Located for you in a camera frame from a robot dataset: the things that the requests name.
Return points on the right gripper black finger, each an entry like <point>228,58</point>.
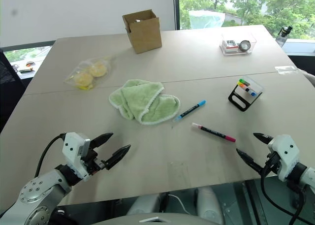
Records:
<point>248,159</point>
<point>263,138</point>

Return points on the clear tape strip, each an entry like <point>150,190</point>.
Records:
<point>285,69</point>

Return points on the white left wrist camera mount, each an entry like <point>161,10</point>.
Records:
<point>72,146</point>

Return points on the clear plastic storage container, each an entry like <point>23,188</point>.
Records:
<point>249,41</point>

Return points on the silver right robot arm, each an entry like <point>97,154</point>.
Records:
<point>308,176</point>

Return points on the black marker holder stand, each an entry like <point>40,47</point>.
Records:
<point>240,100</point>

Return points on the black office chair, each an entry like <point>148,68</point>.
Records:
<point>8,87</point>

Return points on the grey tape roll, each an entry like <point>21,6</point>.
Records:
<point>244,45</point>

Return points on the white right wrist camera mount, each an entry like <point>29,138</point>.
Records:
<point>285,146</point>

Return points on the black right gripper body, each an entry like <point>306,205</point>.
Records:
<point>272,163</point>

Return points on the translucent plastic sheet cover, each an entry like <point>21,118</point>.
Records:
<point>206,18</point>

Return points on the light green towel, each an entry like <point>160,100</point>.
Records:
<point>145,102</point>

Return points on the pink marker pen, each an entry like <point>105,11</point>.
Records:
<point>214,132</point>

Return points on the round yellow cake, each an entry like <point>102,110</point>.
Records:
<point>83,79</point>
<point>98,70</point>

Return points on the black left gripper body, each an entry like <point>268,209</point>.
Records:
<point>94,163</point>

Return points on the grey robot torso top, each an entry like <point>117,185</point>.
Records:
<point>157,219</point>

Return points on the black window frame post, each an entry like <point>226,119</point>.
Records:
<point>176,8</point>

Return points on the clear bottle black cap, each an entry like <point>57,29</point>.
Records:
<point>283,36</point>

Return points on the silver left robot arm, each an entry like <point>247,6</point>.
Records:
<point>37,190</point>

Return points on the open brown cardboard box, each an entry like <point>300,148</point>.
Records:
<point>145,35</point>

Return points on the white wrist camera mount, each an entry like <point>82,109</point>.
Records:
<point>285,146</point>
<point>72,146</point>

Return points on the clear plastic bag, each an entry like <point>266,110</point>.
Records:
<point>73,71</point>

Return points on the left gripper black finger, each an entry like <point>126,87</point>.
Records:
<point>118,156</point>
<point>102,140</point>

